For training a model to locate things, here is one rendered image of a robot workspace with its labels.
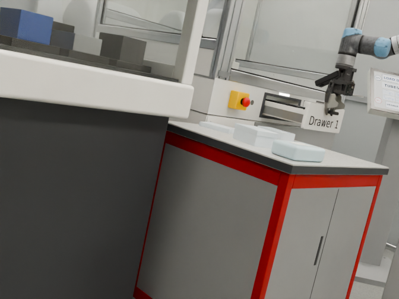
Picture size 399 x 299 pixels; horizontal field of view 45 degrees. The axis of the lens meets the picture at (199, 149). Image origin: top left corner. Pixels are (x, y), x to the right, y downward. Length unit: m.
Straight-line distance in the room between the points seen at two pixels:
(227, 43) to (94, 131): 0.75
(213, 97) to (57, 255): 0.86
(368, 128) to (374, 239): 1.06
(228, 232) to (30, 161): 0.62
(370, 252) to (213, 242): 1.76
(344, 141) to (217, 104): 2.18
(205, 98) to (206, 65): 0.13
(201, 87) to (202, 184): 0.51
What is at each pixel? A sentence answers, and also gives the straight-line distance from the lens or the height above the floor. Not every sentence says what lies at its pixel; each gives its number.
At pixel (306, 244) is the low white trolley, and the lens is 1.55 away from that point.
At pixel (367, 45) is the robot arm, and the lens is 2.06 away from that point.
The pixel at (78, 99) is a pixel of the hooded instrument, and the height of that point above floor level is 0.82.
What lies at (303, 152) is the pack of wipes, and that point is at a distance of 1.41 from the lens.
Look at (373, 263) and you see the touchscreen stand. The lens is 3.19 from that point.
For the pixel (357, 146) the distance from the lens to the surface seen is 3.91.
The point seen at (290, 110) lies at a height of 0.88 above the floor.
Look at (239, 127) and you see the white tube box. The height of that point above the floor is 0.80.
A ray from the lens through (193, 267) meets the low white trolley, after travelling 1.61.
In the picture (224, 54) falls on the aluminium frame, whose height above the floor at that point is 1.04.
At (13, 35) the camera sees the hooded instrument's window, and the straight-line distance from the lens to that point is 1.16.
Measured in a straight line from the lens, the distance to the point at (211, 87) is 1.89.
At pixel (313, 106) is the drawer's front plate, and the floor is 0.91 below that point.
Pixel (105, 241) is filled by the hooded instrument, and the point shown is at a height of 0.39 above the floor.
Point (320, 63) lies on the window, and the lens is 2.48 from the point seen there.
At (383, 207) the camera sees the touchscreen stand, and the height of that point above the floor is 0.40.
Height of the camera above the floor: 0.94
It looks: 9 degrees down
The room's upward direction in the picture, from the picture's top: 12 degrees clockwise
